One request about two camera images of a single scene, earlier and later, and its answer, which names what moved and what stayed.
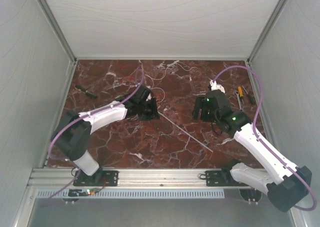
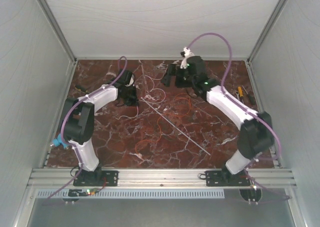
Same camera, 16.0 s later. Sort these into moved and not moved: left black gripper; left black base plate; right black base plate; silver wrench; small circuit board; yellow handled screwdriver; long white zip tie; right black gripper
Moved: long white zip tie; left black gripper; right black gripper
Not moved: left black base plate; yellow handled screwdriver; silver wrench; right black base plate; small circuit board
